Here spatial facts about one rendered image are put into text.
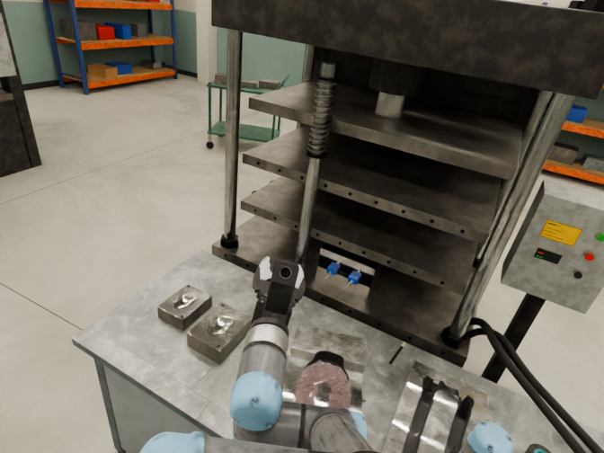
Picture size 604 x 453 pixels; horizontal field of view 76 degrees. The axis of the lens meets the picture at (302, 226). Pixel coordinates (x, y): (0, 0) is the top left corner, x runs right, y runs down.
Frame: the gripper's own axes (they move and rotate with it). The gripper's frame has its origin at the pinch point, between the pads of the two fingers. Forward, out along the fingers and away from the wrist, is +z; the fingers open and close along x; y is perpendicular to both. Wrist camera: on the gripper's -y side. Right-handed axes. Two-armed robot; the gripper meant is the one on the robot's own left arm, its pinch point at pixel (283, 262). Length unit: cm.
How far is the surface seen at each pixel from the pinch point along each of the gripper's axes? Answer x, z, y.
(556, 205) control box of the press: 88, 55, -11
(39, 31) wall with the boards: -456, 613, 119
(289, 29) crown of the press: -16, 82, -37
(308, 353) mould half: 19, 24, 53
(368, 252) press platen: 39, 74, 38
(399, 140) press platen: 34, 76, -12
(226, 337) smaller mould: -10, 29, 60
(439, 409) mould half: 59, 8, 46
